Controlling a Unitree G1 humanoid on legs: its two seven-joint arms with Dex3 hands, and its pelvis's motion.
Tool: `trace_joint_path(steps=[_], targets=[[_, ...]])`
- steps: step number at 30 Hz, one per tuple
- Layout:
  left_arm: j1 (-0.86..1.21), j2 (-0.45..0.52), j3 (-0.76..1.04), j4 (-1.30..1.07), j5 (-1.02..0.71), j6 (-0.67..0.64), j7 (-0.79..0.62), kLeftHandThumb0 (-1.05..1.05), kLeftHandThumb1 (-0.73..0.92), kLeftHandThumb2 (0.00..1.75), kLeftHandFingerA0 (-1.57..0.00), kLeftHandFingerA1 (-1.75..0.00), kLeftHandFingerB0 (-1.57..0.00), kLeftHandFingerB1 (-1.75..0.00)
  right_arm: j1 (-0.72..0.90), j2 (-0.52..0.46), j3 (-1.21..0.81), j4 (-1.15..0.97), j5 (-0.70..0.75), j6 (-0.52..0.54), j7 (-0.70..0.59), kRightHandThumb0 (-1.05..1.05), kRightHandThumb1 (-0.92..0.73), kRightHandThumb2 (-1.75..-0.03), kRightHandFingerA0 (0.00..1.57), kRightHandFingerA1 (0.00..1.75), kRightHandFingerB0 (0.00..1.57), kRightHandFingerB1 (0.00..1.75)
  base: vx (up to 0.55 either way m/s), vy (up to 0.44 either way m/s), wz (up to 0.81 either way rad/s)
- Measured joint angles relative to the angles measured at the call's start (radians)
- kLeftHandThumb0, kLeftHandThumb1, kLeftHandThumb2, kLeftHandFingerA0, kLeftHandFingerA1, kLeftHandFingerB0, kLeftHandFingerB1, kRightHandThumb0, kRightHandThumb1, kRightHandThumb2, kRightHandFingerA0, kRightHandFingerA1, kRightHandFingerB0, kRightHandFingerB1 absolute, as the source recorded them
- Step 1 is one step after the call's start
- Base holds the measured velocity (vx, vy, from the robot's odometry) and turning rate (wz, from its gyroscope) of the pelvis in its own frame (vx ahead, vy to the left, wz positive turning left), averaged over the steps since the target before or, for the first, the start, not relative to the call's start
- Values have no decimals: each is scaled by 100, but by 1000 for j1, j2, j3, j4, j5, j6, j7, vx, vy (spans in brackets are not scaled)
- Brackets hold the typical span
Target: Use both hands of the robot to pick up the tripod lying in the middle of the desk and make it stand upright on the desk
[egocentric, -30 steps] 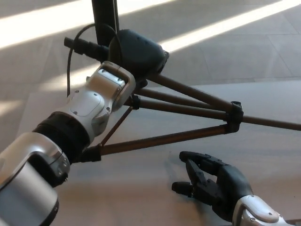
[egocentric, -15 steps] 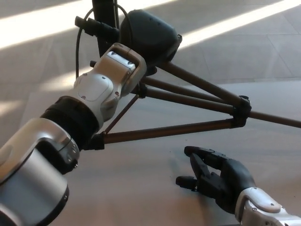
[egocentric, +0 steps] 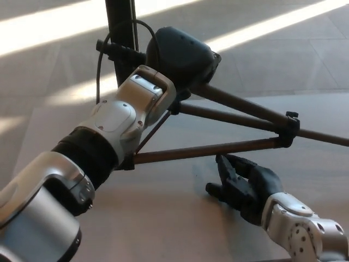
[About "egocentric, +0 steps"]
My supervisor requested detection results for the black and brown camera tripod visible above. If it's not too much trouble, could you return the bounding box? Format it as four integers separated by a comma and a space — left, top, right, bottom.
95, 38, 349, 171

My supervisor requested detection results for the black vertical post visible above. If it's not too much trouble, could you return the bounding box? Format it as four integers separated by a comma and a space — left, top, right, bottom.
104, 0, 139, 87

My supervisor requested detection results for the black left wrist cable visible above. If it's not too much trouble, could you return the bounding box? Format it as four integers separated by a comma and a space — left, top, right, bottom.
95, 19, 159, 105

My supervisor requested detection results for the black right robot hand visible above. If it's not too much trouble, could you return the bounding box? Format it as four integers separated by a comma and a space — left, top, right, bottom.
205, 153, 285, 226

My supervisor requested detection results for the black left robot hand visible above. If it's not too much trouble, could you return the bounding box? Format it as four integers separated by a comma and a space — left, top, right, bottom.
145, 26, 222, 102

